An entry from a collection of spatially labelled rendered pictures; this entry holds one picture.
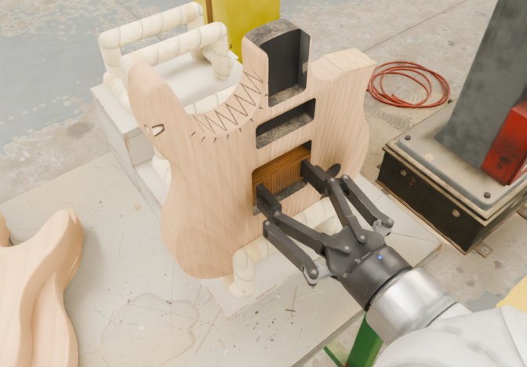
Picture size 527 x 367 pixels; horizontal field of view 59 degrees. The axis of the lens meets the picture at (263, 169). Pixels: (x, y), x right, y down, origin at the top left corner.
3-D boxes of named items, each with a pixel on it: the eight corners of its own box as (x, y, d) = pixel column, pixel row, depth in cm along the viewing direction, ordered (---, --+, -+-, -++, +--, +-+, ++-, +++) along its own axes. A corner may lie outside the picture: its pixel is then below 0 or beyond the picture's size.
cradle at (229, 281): (216, 244, 81) (214, 234, 79) (253, 292, 75) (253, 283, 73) (199, 254, 80) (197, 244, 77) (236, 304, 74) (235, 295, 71)
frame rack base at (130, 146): (219, 103, 109) (212, 38, 96) (257, 139, 100) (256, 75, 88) (110, 153, 98) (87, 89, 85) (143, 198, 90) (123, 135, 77)
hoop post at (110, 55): (125, 78, 87) (112, 34, 80) (132, 86, 85) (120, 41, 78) (108, 84, 86) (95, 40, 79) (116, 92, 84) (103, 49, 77)
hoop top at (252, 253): (328, 201, 78) (330, 189, 76) (341, 213, 76) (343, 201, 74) (228, 263, 70) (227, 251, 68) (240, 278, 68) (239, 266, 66)
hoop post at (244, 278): (247, 276, 77) (245, 246, 70) (258, 290, 76) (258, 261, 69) (230, 287, 76) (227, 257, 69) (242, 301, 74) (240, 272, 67)
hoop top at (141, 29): (198, 12, 88) (196, -3, 85) (207, 20, 86) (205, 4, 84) (97, 48, 80) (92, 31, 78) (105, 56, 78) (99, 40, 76)
